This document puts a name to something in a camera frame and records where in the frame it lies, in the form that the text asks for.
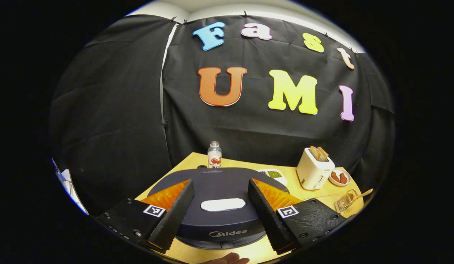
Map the black backdrop cloth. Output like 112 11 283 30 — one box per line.
49 15 396 217

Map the white toaster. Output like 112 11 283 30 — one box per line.
296 146 336 190

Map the white divided bean dish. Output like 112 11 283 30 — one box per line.
257 169 288 187

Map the dark grey rice cooker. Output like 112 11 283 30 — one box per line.
147 165 289 250

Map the small clear bottle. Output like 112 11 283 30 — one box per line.
207 141 222 169

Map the clear wire chopstick holder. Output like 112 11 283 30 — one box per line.
335 189 358 213

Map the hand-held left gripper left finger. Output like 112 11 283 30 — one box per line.
97 179 195 253

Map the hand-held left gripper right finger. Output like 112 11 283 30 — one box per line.
248 179 347 255

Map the wooden spoon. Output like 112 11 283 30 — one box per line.
340 188 374 211

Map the white round plate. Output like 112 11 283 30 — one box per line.
328 168 351 187

